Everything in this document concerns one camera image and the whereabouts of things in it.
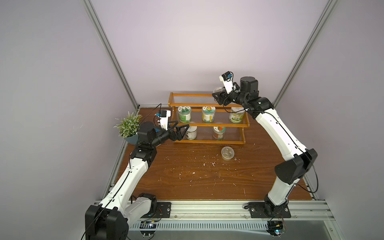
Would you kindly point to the sunflower label seed jar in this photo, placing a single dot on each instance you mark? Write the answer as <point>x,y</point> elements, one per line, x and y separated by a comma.
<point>208,114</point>

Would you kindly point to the right corner aluminium profile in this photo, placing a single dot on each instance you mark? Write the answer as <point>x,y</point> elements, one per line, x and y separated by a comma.
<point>320,24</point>

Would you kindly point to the teal plant pot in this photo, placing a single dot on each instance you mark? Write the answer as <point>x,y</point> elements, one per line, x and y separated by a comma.
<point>132,140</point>

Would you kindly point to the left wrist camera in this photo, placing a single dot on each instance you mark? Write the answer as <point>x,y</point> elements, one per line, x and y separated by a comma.
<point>163,118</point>

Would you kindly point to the white lid green label jar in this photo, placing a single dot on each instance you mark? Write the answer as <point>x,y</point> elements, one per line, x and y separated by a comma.
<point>236,115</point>

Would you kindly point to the left controller board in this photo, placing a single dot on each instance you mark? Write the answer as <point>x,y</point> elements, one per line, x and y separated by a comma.
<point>148,229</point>

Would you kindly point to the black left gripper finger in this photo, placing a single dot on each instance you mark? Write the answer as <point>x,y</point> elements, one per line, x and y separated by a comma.
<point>181,131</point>
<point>177,125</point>

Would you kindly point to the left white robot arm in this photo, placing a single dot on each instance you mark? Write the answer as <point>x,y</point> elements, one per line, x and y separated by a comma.
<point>112,218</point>

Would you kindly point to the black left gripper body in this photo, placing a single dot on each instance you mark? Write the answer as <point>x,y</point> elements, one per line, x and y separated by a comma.
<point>163,137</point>

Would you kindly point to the artificial green plant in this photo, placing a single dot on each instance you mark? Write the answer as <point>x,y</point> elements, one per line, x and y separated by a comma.
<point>129,125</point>

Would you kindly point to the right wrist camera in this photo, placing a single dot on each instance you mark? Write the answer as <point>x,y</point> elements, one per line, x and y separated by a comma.
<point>227,80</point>

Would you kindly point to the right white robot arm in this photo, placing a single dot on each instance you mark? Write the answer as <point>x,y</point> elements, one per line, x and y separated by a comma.
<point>298,159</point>

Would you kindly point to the controller board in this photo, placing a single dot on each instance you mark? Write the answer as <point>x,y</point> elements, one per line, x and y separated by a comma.
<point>276,228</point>
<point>148,229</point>

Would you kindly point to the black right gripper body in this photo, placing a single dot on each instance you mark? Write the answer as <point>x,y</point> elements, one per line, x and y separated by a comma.
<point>222,97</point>

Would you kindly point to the tomato label seed jar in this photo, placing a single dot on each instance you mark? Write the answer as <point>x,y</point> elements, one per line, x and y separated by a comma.
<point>219,132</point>

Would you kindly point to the mimosa leaf label seed jar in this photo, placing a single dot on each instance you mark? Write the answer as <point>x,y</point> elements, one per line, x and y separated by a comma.
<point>184,113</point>

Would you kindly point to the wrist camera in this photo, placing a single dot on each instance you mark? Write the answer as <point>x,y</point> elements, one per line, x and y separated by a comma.
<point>163,118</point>
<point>227,80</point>

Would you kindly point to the wooden three-tier shelf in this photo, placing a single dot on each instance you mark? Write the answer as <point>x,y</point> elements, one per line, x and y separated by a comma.
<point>234,134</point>

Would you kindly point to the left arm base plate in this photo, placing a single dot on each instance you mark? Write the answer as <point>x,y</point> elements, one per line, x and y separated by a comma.
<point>163,210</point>

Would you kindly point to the small clear tub red contents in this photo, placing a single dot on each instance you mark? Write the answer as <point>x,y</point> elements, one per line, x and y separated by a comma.
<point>217,90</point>

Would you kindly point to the white lid jar bottom shelf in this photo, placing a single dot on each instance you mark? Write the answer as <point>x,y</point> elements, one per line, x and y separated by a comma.
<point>191,133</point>

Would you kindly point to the left corner aluminium profile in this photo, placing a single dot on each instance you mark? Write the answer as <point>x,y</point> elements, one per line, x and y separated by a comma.
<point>92,13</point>

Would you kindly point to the small clear tub brown contents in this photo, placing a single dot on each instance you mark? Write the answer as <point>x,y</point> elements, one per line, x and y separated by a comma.
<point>227,153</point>

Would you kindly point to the right controller board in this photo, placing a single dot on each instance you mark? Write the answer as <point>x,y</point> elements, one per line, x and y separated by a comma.
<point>276,228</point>

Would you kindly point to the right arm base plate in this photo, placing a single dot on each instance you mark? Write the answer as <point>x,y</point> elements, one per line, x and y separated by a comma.
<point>263,210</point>

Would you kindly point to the corner aluminium profile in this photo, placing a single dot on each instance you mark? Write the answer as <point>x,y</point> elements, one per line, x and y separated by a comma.
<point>92,13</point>
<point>320,24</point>

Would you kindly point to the aluminium front rail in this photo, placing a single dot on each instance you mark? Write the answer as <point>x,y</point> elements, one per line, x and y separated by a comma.
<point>230,215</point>

